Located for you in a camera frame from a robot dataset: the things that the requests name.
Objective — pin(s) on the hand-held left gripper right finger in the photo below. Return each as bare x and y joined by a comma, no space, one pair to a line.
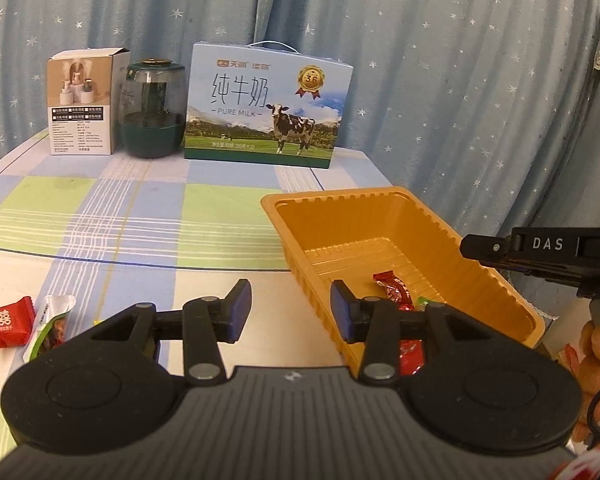
342,310

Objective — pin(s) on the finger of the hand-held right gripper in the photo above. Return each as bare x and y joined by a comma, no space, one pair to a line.
485,250

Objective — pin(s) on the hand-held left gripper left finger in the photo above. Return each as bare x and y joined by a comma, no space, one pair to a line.
241,310

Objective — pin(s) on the red candy packet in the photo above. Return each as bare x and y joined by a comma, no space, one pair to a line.
392,287

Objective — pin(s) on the green candy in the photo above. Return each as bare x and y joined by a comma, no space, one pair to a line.
422,302

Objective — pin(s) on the orange plastic tray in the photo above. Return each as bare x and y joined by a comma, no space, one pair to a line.
360,230

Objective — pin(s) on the white green snack pouch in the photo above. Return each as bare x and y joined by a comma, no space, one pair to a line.
52,322

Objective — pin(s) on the red square snack packet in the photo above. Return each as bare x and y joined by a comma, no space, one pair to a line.
5,322

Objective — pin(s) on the person's right hand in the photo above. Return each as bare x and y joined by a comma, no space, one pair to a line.
597,355

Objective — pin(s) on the checked tablecloth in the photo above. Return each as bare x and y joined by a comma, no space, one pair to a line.
130,220

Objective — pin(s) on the blue star curtain panel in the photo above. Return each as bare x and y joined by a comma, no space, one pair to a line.
430,85
105,5

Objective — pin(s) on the blue milk carton box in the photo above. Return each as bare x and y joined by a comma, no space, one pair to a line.
265,107

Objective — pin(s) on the red white printed clothing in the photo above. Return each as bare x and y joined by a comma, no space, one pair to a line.
590,467

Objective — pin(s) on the dark green glass jar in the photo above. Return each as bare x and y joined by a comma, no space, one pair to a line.
152,110

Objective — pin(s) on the white product box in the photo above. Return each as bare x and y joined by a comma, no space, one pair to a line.
82,105

